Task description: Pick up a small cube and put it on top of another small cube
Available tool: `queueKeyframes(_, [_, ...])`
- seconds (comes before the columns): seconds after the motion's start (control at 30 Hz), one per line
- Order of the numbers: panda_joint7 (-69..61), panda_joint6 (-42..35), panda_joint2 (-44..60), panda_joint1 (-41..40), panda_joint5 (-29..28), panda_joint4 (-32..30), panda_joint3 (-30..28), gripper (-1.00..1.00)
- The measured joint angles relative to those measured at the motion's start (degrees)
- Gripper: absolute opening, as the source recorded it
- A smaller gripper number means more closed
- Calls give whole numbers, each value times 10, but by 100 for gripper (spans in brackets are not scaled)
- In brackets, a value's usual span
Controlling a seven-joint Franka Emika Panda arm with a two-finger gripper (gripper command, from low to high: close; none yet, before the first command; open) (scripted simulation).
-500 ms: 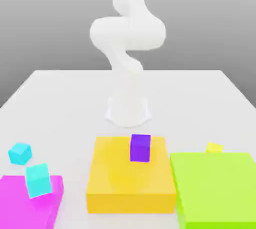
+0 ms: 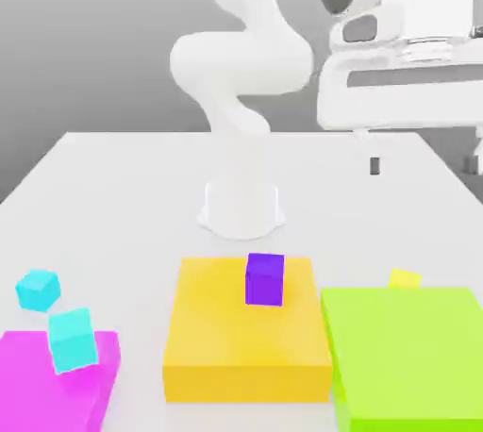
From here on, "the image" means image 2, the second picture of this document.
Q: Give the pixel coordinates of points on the small yellow cube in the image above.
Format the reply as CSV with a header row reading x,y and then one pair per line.
x,y
404,279

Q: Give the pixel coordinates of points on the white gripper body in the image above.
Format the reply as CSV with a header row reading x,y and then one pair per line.
x,y
396,107

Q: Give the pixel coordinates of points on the large orange box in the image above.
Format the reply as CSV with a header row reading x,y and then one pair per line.
x,y
234,341

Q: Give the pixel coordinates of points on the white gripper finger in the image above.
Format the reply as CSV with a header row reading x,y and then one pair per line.
x,y
476,160
374,166

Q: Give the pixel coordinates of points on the large magenta box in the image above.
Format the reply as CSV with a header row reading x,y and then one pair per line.
x,y
45,394

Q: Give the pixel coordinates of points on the small purple cube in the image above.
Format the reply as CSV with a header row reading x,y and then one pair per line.
x,y
264,281

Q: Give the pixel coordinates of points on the small cyan cube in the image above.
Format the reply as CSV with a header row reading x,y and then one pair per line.
x,y
72,341
37,290

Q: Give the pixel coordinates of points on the large green box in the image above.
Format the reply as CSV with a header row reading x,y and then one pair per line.
x,y
407,356

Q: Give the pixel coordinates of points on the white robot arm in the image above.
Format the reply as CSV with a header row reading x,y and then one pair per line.
x,y
241,62

